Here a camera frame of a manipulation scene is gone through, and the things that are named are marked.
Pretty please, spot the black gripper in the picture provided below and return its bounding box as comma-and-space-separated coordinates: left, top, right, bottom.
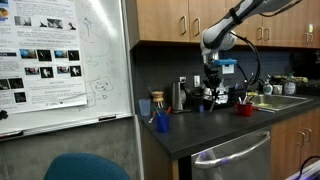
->
202, 64, 223, 101

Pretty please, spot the black lid marker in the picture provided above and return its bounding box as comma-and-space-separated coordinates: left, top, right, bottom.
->
208, 96, 217, 113

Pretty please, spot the white marker red cap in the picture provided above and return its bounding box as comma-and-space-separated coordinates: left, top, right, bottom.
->
252, 105, 276, 114

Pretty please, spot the white marker red tip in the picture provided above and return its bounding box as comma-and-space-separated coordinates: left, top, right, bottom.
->
148, 110, 157, 124

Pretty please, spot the translucent blue plastic cup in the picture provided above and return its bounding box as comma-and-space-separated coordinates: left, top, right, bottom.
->
138, 98, 152, 117

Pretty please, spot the black whiteboard marker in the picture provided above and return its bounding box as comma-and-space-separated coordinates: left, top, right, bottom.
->
0, 130, 25, 140
98, 114, 118, 122

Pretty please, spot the black cylindrical container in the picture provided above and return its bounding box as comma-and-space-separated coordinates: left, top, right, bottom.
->
191, 87, 205, 113

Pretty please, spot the steel faucet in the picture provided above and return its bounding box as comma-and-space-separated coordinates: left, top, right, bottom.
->
244, 72, 266, 94

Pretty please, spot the soap dispenser bottle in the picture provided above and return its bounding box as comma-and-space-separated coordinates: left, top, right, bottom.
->
262, 73, 274, 96

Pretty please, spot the wooden collar glass coffee maker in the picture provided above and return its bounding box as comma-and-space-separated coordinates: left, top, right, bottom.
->
151, 90, 166, 110

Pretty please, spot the plain white mug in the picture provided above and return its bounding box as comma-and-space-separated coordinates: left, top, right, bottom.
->
272, 84, 284, 96

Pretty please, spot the steel sink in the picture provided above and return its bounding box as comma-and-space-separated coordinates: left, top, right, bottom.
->
248, 93, 314, 112

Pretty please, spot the clear bottle white label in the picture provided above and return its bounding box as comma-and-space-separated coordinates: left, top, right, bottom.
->
283, 72, 297, 96

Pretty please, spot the steel dishwasher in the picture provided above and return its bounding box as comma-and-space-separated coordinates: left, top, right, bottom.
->
190, 125, 273, 180

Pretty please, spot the wooden upper cabinet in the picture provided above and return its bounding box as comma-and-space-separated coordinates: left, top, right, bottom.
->
125, 0, 320, 51

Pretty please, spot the wooden cabinet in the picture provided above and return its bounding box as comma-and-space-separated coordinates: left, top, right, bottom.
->
125, 0, 320, 51
270, 107, 320, 180

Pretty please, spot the wooden lower cabinet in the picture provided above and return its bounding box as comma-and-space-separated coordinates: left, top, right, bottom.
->
270, 107, 320, 180

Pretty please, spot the whiteboard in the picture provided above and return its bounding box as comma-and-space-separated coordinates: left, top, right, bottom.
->
0, 0, 135, 141

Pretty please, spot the large research poster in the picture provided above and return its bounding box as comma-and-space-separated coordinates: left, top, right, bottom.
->
0, 0, 88, 115

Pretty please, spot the white paper wall note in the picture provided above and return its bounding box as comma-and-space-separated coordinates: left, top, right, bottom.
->
222, 64, 236, 75

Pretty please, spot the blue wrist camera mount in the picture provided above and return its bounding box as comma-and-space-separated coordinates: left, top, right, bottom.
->
212, 58, 238, 67

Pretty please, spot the steel kettle black handle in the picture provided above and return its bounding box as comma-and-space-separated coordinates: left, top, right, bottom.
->
171, 80, 192, 114

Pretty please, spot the orange cup with handle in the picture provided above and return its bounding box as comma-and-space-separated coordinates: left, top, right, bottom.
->
232, 101, 255, 117

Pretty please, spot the curved steel dishwasher handle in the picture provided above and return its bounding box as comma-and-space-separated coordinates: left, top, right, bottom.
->
193, 130, 271, 170

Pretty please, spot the black floor cable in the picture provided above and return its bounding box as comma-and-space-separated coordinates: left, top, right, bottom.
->
297, 154, 320, 178

